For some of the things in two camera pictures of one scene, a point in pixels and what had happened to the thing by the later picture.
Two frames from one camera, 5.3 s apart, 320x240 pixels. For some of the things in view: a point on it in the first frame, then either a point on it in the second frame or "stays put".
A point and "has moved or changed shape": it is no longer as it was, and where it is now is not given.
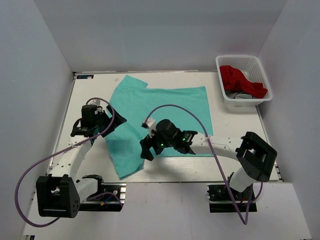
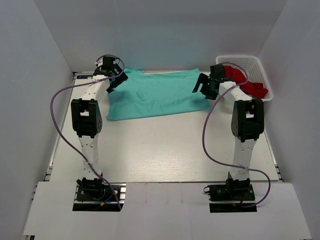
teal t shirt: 187,106 has moved or changed shape
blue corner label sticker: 85,76 stays put
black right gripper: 146,144 -> 203,79
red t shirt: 234,79 stays put
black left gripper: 118,120 -> 121,77
